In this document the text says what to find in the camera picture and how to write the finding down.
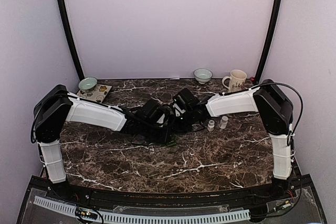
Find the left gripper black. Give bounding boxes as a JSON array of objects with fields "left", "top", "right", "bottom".
[{"left": 141, "top": 121, "right": 172, "bottom": 145}]

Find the green weekly pill organizer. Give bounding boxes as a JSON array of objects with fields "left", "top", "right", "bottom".
[{"left": 166, "top": 135, "right": 176, "bottom": 147}]

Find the white pill bottle front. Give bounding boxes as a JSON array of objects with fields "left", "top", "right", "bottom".
[{"left": 219, "top": 116, "right": 228, "bottom": 129}]

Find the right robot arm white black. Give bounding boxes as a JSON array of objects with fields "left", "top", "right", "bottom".
[{"left": 173, "top": 79, "right": 298, "bottom": 200}]

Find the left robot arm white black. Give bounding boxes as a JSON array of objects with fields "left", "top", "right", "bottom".
[{"left": 30, "top": 84, "right": 171, "bottom": 201}]

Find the pale green bowl right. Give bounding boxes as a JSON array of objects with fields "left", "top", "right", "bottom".
[{"left": 193, "top": 68, "right": 213, "bottom": 84}]

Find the pale green bowl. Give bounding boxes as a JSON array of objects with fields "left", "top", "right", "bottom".
[
  {"left": 78, "top": 77, "right": 98, "bottom": 93},
  {"left": 193, "top": 68, "right": 213, "bottom": 84}
]

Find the patterned coaster under bowl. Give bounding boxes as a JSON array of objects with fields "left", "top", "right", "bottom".
[{"left": 77, "top": 84, "right": 112, "bottom": 103}]

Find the cream ceramic mug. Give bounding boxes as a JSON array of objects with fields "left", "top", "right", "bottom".
[{"left": 222, "top": 70, "right": 247, "bottom": 92}]

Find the pale green bowl left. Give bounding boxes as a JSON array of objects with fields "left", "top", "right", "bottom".
[{"left": 78, "top": 77, "right": 98, "bottom": 93}]

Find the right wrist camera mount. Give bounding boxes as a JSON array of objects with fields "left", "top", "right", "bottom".
[{"left": 173, "top": 102, "right": 186, "bottom": 117}]

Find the white slotted cable duct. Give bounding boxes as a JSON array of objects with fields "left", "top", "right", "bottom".
[{"left": 33, "top": 196, "right": 250, "bottom": 223}]

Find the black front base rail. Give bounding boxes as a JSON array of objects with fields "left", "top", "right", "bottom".
[{"left": 60, "top": 184, "right": 276, "bottom": 207}]

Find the right black frame post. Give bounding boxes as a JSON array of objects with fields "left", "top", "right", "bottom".
[{"left": 251, "top": 0, "right": 281, "bottom": 84}]

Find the black frame post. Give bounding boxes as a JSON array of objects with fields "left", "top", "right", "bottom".
[
  {"left": 57, "top": 0, "right": 85, "bottom": 81},
  {"left": 251, "top": 0, "right": 281, "bottom": 84}
]

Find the left black frame post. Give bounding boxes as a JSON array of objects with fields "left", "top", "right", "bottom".
[{"left": 57, "top": 0, "right": 85, "bottom": 81}]

